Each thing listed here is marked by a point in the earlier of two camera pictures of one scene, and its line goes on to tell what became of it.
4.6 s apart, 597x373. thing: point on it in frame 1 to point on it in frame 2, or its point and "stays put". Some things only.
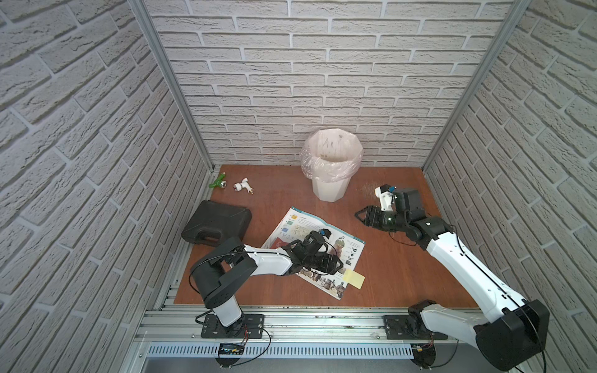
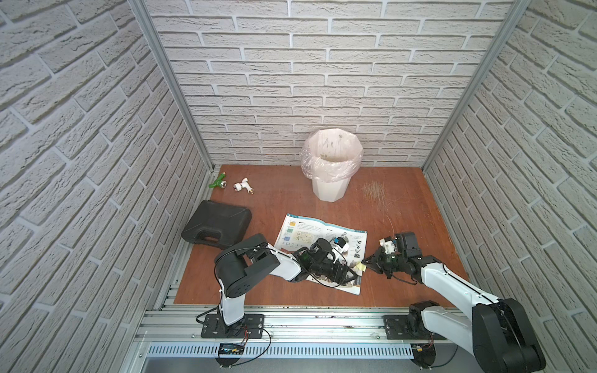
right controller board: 424,356 stays put
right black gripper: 371,217 to 375,261
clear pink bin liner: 331,155 stays put
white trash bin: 330,158 stays put
